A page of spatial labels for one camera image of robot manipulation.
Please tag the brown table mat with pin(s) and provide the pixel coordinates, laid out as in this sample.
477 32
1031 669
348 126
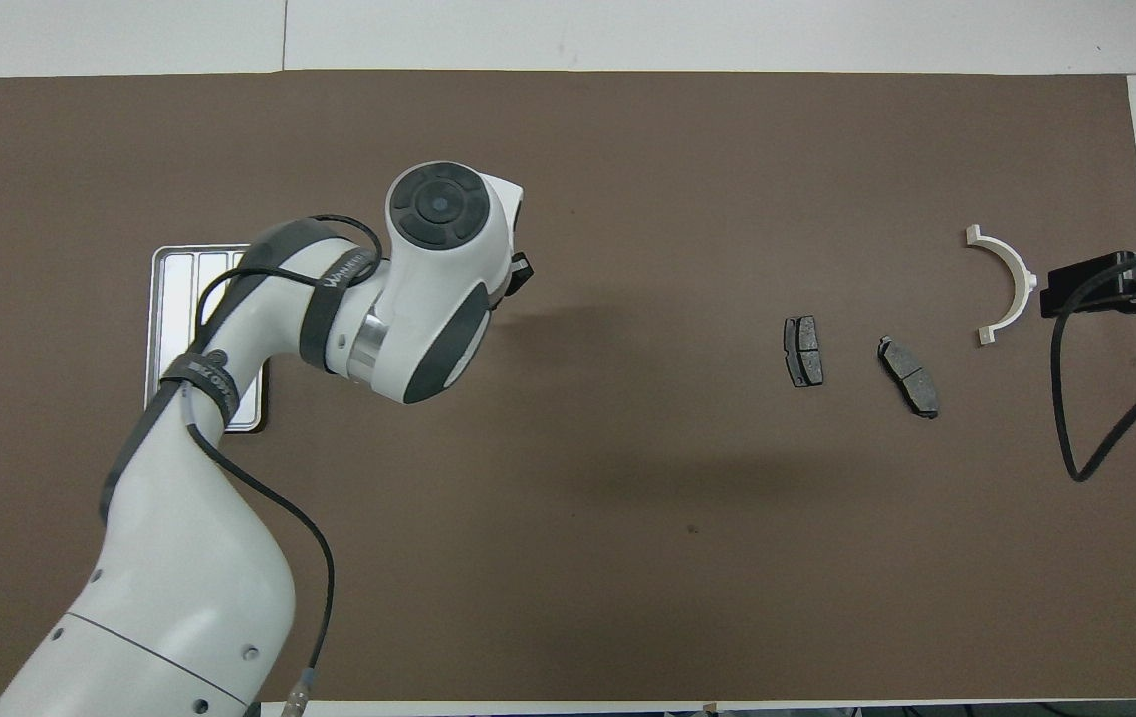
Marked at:
727 149

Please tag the short dark brake pad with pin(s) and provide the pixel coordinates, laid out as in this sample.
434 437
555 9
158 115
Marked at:
804 349

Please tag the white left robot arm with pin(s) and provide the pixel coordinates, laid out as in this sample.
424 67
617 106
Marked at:
179 578

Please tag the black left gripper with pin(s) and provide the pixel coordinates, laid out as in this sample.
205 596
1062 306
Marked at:
522 274

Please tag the long dark brake pad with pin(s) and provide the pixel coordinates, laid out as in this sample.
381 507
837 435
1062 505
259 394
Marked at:
911 378

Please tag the silver metal tray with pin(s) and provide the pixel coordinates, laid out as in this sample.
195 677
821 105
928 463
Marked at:
169 299

